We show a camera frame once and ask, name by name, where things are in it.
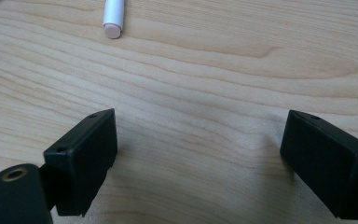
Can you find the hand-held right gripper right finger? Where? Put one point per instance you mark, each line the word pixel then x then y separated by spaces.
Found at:
pixel 326 161

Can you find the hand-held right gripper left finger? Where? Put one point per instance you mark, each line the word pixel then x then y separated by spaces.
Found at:
pixel 84 161

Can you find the white pen with pink end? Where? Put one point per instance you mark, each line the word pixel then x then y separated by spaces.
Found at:
pixel 113 17

